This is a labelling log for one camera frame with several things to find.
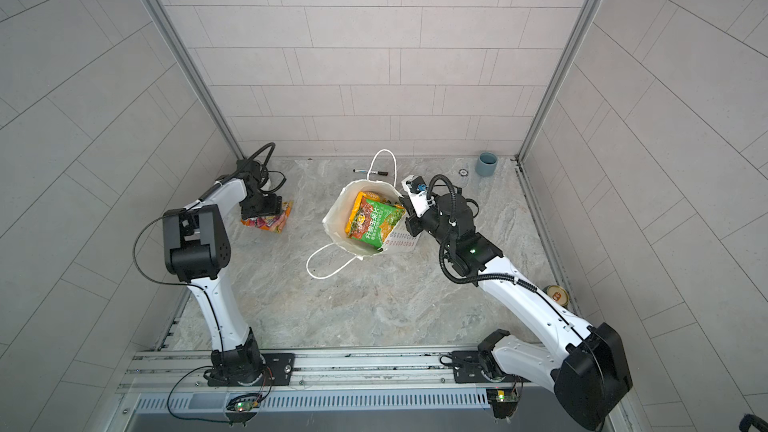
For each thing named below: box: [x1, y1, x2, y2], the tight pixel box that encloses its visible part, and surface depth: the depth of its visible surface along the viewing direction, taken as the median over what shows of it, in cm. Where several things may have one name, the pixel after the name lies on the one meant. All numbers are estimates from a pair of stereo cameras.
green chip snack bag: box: [345, 192, 405, 250], surface depth 82 cm
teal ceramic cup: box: [475, 151, 498, 177], surface depth 114 cm
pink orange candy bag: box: [240, 200, 294, 234], surface depth 97 cm
